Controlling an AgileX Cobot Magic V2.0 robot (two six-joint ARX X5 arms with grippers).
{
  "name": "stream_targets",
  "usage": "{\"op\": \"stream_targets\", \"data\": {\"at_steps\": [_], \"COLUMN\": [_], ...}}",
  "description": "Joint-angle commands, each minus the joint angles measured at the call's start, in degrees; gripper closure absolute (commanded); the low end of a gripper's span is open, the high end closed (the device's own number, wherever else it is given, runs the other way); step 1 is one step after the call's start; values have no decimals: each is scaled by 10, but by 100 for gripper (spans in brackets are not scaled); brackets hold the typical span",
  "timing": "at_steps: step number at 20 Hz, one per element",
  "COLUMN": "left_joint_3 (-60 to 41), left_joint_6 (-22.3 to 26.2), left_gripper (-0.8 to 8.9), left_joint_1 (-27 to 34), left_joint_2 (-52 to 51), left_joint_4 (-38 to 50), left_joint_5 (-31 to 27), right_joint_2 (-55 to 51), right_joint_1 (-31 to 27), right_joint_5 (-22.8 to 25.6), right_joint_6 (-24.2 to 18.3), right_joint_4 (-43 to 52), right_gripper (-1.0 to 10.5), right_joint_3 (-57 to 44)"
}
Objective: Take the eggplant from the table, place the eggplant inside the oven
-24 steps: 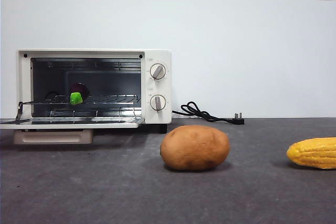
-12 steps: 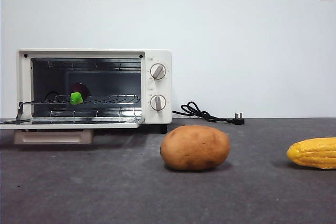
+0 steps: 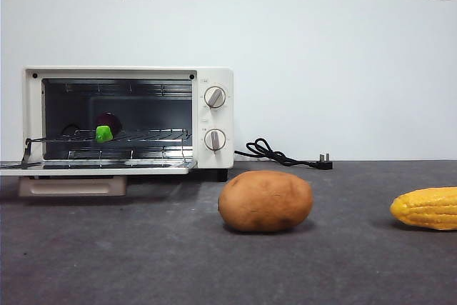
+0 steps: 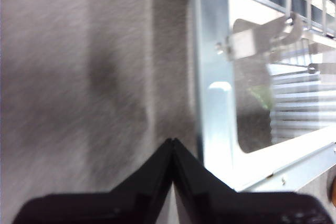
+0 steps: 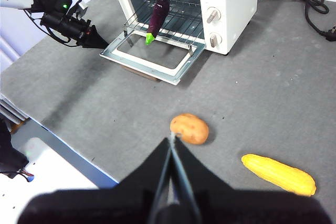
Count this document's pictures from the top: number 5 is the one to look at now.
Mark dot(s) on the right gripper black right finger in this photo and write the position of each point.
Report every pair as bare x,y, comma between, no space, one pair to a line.
249,208

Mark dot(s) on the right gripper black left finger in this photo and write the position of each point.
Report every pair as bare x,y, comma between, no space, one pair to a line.
105,205

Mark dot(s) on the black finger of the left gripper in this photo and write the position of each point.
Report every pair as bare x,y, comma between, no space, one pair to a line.
94,40

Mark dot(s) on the purple eggplant with green stem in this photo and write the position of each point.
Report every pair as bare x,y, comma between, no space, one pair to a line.
157,19

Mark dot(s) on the white oven knob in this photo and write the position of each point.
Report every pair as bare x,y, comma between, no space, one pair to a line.
213,15
215,40

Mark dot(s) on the white Toshiba toaster oven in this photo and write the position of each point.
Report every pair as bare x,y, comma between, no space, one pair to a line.
231,1

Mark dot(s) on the yellow corn cob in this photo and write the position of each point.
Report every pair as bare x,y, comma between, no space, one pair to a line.
278,174

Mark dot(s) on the brown potato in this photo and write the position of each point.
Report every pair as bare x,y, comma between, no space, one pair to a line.
191,129

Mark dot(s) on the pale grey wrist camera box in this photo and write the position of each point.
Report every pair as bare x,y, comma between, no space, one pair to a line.
83,7

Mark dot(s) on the grey metal frame rail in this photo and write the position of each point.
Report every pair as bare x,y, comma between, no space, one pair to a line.
10,111

